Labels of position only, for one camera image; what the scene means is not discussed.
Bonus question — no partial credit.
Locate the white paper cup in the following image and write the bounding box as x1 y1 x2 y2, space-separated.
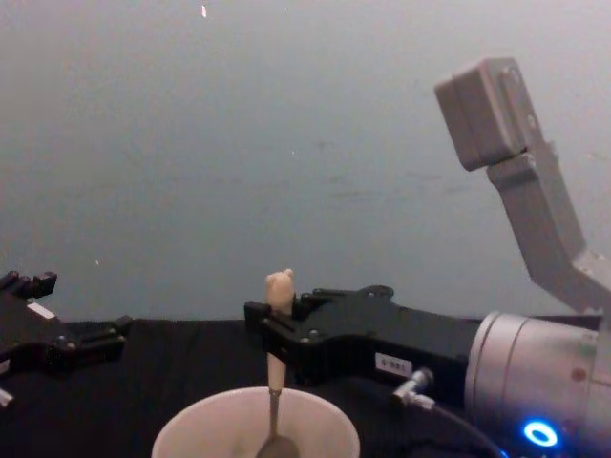
151 385 361 458

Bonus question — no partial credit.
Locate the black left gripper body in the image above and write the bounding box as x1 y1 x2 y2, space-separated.
0 284 73 379

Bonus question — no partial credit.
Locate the dark cable with silver plug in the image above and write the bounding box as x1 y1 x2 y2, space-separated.
391 365 508 458

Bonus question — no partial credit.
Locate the spoon with cream handle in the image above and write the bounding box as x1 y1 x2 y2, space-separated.
256 267 302 458

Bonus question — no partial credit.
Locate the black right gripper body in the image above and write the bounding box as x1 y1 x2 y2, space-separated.
282 284 482 388

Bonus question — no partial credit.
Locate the black table cloth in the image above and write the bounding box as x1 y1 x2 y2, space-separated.
0 314 611 458

